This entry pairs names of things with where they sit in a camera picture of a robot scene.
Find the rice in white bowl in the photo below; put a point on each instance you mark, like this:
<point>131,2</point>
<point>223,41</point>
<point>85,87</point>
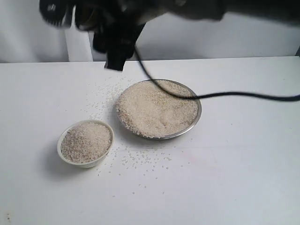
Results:
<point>86,142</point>

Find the white ceramic bowl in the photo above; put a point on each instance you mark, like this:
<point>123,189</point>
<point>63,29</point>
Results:
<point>90,164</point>

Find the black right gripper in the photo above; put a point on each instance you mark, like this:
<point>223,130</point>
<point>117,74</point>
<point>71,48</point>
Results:
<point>117,28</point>

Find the brown wooden cup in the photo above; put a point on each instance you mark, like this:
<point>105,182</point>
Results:
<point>86,17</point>

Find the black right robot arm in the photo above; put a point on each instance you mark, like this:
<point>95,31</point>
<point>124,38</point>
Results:
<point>285,11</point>

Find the round steel plate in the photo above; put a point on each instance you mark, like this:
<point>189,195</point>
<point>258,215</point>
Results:
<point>198,112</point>

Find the spilled rice grains on table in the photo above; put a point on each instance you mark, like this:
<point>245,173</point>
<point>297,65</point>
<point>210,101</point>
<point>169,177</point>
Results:
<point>136,166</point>

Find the rice on steel plate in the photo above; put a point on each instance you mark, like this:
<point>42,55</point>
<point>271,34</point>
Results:
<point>157,110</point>

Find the white backdrop curtain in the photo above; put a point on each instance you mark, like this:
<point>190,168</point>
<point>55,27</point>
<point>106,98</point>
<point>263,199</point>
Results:
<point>25,37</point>

